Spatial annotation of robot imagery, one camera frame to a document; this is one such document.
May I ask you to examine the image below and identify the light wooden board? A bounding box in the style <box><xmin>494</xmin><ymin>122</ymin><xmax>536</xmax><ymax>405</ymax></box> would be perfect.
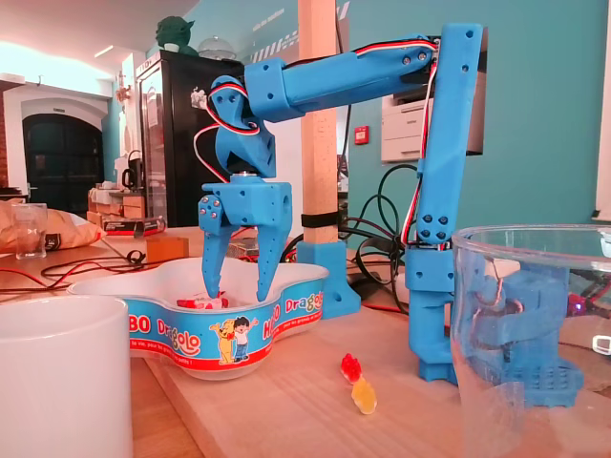
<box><xmin>142</xmin><ymin>304</ymin><xmax>611</xmax><ymax>458</ymax></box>

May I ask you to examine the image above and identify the wooden camera post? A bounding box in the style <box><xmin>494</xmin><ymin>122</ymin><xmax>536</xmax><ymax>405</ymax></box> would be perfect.
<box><xmin>297</xmin><ymin>0</ymin><xmax>339</xmax><ymax>244</ymax></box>

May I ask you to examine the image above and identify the white ceramic mug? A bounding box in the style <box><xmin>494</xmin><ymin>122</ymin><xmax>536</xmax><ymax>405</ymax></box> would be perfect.
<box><xmin>0</xmin><ymin>294</ymin><xmax>134</xmax><ymax>458</ymax></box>

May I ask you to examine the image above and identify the black post strap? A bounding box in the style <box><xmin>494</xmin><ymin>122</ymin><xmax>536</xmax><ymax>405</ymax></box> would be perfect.
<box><xmin>300</xmin><ymin>213</ymin><xmax>341</xmax><ymax>230</ymax></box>

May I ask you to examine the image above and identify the clear glass dome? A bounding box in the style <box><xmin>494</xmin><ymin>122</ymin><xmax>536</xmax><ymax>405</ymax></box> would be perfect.
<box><xmin>197</xmin><ymin>35</ymin><xmax>234</xmax><ymax>61</ymax></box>

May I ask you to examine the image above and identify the black refrigerator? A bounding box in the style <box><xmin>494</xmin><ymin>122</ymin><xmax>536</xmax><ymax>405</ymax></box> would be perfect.
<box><xmin>136</xmin><ymin>50</ymin><xmax>249</xmax><ymax>228</ymax></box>

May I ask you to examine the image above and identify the clear plastic candy bowl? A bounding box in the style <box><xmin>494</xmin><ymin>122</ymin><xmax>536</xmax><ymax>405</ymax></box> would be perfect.
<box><xmin>68</xmin><ymin>257</ymin><xmax>331</xmax><ymax>382</ymax></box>

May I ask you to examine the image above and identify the red gummy candy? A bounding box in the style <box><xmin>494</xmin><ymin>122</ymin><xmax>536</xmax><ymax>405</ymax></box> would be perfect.
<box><xmin>340</xmin><ymin>352</ymin><xmax>363</xmax><ymax>385</ymax></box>

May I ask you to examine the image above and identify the dark arched door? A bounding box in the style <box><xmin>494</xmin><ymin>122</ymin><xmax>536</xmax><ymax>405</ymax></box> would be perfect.
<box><xmin>22</xmin><ymin>113</ymin><xmax>105</xmax><ymax>219</ymax></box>

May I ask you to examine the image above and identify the clear cased circuit board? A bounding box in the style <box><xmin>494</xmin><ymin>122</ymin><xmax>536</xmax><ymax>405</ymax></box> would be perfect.
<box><xmin>226</xmin><ymin>233</ymin><xmax>262</xmax><ymax>261</ymax></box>

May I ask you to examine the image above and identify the beige paper bag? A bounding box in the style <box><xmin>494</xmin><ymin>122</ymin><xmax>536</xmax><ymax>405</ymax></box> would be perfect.
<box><xmin>0</xmin><ymin>198</ymin><xmax>106</xmax><ymax>254</ymax></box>

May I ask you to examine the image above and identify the yellow gummy candy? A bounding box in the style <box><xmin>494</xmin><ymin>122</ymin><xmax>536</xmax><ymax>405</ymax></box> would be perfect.
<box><xmin>350</xmin><ymin>376</ymin><xmax>378</xmax><ymax>415</ymax></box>

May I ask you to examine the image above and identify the small clear tumbler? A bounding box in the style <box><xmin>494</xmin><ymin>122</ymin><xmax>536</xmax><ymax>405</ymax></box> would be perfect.
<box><xmin>10</xmin><ymin>202</ymin><xmax>49</xmax><ymax>261</ymax></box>

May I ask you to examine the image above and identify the black red flat box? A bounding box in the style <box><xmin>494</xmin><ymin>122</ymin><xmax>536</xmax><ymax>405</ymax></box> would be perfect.
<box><xmin>103</xmin><ymin>215</ymin><xmax>167</xmax><ymax>238</ymax></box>

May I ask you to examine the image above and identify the black kettle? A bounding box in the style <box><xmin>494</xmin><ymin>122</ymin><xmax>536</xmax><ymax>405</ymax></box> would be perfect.
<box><xmin>121</xmin><ymin>150</ymin><xmax>144</xmax><ymax>192</ymax></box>

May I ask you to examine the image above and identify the photo fridge magnet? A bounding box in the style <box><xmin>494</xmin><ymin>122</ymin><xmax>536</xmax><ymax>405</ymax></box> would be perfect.
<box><xmin>190</xmin><ymin>85</ymin><xmax>213</xmax><ymax>111</ymax></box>

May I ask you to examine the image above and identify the clear drinking glass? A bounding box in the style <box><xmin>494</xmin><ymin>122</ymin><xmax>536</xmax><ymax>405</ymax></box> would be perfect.
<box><xmin>450</xmin><ymin>223</ymin><xmax>611</xmax><ymax>458</ymax></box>

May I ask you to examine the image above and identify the green figure head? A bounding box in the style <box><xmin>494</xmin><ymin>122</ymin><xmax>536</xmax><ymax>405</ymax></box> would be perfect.
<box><xmin>155</xmin><ymin>15</ymin><xmax>198</xmax><ymax>56</ymax></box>

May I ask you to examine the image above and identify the blue post mount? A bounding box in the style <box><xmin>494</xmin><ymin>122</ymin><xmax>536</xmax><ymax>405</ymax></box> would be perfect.
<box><xmin>296</xmin><ymin>239</ymin><xmax>362</xmax><ymax>320</ymax></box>

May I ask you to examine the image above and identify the white printer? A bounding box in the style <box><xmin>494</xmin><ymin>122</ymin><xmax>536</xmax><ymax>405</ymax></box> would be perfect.
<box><xmin>380</xmin><ymin>90</ymin><xmax>433</xmax><ymax>166</ymax></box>

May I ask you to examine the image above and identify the small wooden block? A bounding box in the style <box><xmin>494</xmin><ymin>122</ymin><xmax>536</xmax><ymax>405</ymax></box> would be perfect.
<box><xmin>145</xmin><ymin>236</ymin><xmax>191</xmax><ymax>263</ymax></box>

